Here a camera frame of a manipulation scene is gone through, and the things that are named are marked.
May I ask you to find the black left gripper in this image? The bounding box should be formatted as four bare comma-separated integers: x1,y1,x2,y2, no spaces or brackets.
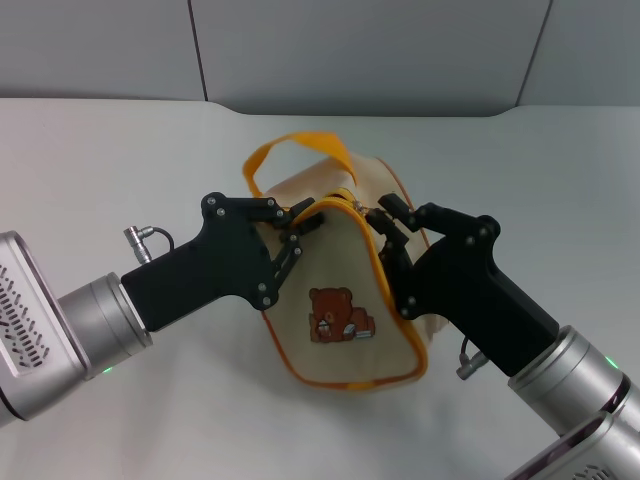
120,190,325,334

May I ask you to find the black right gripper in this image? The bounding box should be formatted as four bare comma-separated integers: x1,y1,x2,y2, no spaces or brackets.
366,193,561,379

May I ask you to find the cream food bag yellow zipper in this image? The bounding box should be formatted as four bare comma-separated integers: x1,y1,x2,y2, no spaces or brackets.
242,130,442,395

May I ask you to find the left gripper connector cable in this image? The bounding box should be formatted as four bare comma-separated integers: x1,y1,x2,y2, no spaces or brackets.
122,225,177,252

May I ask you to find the gripper connector cable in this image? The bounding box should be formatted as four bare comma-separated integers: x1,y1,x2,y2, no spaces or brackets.
454,333,492,382
122,225,177,252

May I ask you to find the right gripper connector cable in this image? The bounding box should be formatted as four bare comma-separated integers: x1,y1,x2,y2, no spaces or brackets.
454,333,492,382

